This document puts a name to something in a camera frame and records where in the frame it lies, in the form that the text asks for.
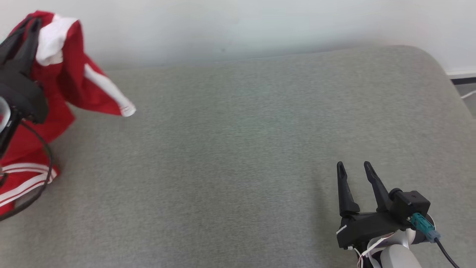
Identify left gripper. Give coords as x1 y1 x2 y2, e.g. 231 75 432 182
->
0 17 49 159

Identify white wall baseboard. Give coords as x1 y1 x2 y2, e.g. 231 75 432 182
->
446 67 476 85

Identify left black cable teal plug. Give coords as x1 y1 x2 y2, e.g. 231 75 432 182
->
0 119 54 222

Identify red shorts with white stripe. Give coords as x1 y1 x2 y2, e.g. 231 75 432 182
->
0 10 136 149

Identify red Bulls 23 jersey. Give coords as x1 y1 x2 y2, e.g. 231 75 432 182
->
0 143 59 217

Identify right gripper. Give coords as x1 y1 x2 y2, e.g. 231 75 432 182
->
336 161 410 249

